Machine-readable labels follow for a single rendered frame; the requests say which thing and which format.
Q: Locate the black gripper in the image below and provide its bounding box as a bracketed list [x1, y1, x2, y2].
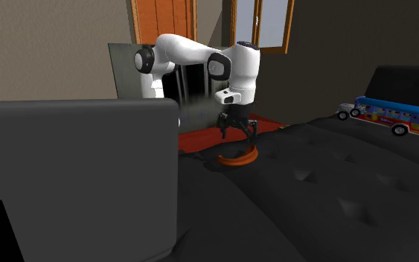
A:
[217, 103, 259, 144]

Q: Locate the orange bowl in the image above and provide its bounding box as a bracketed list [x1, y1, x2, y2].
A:
[217, 144, 260, 167]

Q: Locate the red robot stand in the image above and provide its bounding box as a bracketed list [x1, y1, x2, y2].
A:
[178, 112, 289, 153]

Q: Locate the dark grey sofa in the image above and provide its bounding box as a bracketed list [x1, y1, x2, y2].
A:
[0, 65, 419, 262]

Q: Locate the wooden framed window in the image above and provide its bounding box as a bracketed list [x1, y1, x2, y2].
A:
[229, 0, 295, 55]

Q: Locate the orange wooden door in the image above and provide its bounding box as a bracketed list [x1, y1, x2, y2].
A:
[130, 0, 199, 46]

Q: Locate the colourful toy bus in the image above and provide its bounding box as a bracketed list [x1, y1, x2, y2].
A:
[335, 95, 419, 139]

